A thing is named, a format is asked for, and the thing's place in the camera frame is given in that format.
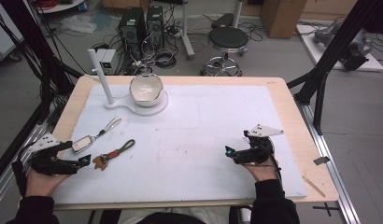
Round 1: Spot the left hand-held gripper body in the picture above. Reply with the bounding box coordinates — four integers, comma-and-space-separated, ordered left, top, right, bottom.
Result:
26, 133, 79, 176

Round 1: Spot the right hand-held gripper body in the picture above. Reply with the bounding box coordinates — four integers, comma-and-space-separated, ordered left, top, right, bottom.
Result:
234, 123, 285, 166

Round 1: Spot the person's right hand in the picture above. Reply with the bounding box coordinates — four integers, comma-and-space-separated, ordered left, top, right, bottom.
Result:
241, 158, 280, 183

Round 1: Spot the person's left hand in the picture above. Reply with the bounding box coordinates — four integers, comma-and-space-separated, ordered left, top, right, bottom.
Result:
24, 167, 73, 198

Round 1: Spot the white foam mat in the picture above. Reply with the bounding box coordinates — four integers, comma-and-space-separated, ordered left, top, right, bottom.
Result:
51, 83, 308, 205

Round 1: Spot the wooden table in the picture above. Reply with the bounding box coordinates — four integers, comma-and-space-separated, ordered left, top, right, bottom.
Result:
51, 75, 341, 212

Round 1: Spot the grey tape piece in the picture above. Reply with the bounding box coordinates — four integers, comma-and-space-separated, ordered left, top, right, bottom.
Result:
312, 156, 332, 166

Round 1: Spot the thin wooden stick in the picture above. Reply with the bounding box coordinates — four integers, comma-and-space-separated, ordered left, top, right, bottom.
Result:
302, 175, 327, 199

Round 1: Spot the white stand with pole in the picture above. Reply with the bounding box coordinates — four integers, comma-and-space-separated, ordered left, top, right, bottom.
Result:
87, 48, 170, 118

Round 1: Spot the person's lap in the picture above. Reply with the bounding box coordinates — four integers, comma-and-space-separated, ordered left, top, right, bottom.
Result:
117, 205, 253, 224

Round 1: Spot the white ceramic bowl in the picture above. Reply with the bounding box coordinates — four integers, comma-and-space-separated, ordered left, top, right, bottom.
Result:
129, 73, 164, 108

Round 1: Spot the white power supply box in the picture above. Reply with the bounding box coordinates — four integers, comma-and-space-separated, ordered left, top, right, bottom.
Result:
95, 49, 118, 76

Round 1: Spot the black round stool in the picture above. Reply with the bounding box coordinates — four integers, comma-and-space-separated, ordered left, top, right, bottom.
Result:
200, 26, 250, 77

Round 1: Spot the white desk leg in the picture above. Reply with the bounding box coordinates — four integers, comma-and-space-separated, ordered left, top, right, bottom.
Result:
179, 0, 196, 61

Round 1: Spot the clear plastic bag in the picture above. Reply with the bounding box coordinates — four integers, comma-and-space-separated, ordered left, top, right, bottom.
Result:
60, 14, 98, 35

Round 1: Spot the cardboard box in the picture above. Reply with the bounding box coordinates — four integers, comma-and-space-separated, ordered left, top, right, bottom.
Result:
260, 0, 308, 39

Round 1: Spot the black computer tower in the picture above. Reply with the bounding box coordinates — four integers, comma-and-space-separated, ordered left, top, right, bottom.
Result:
117, 7, 148, 62
146, 5, 165, 51

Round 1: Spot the white board with devices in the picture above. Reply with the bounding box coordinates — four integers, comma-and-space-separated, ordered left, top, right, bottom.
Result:
296, 21, 383, 73

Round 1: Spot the silver tag keychain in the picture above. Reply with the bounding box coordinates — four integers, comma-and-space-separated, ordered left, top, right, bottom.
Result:
70, 116, 123, 154

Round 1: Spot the brown bear keychain green strap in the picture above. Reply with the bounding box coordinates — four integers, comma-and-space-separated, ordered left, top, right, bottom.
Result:
92, 138, 136, 172

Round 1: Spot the aluminium rail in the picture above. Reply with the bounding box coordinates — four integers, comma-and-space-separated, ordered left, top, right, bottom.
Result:
295, 101, 362, 224
0, 122, 55, 208

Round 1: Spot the black metal frame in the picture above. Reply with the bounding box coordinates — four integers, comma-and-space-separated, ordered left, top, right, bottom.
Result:
287, 0, 383, 135
0, 0, 85, 185

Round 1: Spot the coiled black cable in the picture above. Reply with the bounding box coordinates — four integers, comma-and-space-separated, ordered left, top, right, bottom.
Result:
154, 50, 178, 70

